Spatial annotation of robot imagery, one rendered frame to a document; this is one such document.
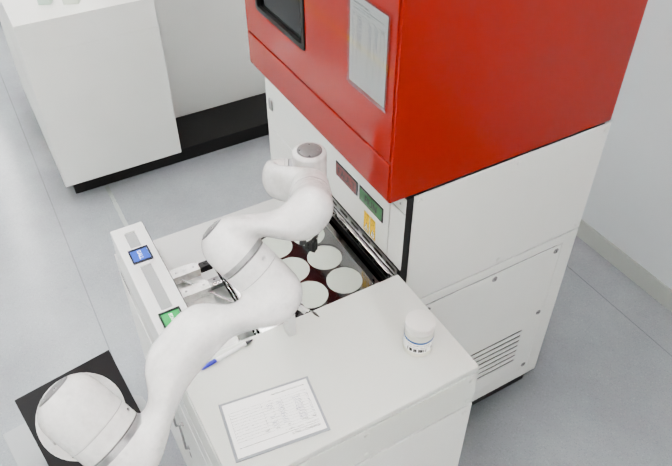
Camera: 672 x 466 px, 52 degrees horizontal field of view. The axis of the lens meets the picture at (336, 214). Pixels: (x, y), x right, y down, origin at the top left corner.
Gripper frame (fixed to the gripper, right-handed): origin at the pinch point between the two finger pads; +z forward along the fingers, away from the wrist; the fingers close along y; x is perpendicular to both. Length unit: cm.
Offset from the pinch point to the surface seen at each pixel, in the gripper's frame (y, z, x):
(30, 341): 16, 102, -128
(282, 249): -3.4, 10.4, -11.6
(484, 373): -39, 76, 48
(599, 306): -115, 100, 80
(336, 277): -0.7, 10.1, 7.5
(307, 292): 7.9, 10.1, 3.1
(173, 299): 30.8, 4.2, -23.4
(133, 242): 19, 5, -47
